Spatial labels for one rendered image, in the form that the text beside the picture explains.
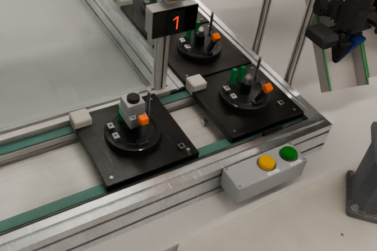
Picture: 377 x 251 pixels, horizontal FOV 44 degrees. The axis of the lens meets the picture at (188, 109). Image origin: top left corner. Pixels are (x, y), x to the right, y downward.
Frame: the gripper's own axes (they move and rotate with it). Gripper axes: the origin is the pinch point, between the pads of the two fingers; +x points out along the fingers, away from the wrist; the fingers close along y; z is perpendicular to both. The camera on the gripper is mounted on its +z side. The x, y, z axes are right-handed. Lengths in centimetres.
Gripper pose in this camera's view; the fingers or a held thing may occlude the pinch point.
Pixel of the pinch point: (339, 49)
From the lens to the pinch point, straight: 105.9
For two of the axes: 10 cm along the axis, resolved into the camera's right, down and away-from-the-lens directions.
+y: -8.6, 2.8, -4.3
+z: -5.0, -6.2, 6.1
